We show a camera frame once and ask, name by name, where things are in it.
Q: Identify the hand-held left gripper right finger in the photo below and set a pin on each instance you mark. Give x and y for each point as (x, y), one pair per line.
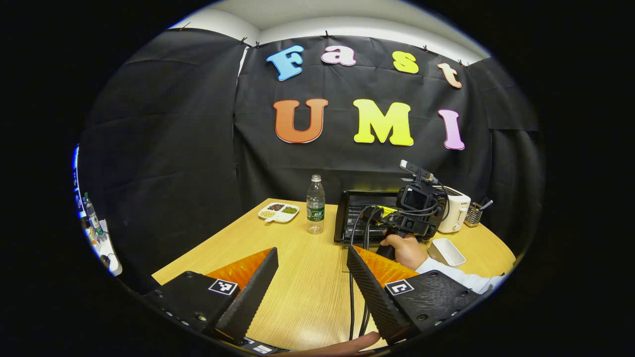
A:
(374, 292)

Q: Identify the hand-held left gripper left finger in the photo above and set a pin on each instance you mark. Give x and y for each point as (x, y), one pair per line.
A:
(253, 292)

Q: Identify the black electric oven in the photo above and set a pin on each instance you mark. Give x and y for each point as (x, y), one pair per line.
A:
(354, 213)

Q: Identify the white toaster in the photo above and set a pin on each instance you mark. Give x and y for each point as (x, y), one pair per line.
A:
(455, 210)

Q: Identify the white rectangular tray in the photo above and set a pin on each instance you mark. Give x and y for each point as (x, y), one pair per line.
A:
(446, 252)

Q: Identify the metal utensil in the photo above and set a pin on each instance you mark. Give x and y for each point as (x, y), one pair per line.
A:
(486, 205)

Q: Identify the white divided dish of beans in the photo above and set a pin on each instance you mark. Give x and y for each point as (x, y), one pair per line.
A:
(279, 212)

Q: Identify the clear plastic water bottle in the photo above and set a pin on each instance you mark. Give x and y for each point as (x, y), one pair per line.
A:
(315, 208)

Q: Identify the black backdrop cloth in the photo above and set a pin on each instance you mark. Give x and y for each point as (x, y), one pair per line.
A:
(188, 148)

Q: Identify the green label bottle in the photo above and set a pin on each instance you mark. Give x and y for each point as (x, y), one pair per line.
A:
(93, 218)

